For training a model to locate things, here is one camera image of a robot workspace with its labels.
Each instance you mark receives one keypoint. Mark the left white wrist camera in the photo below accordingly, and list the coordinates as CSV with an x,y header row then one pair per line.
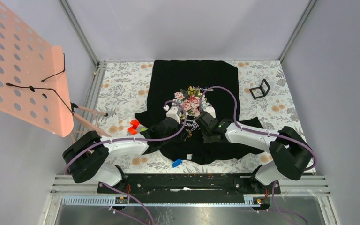
x,y
173,112

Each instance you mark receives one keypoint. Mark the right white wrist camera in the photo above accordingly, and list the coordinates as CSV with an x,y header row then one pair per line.
x,y
210,110

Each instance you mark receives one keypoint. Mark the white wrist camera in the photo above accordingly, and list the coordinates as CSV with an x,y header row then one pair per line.
x,y
173,112
210,110

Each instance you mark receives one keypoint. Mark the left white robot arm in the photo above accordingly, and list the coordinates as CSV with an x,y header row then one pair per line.
x,y
85,159

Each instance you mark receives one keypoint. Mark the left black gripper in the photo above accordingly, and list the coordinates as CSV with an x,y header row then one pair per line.
x,y
178,127

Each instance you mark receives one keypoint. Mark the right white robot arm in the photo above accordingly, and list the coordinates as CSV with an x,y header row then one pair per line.
x,y
290,154

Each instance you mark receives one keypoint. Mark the floral table mat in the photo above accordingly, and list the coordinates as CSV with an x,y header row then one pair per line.
x,y
123,91

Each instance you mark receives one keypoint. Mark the black brooch box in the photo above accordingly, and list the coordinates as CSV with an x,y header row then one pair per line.
x,y
261,91

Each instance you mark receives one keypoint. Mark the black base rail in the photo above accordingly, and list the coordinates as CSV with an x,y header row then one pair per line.
x,y
189,187

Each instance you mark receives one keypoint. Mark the blue clip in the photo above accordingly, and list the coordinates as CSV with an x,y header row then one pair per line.
x,y
176,163

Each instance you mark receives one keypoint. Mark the orange red block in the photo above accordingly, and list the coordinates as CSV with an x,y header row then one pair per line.
x,y
134,124

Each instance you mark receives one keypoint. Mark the black floral t-shirt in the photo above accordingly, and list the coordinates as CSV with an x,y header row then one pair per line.
x,y
193,84

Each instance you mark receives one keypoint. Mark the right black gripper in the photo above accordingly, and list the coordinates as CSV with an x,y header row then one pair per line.
x,y
206,139

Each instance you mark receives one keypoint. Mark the pink perforated music stand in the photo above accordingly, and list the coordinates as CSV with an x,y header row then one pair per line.
x,y
33,81

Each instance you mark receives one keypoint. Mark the grey cable duct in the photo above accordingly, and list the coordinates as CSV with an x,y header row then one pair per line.
x,y
123,201

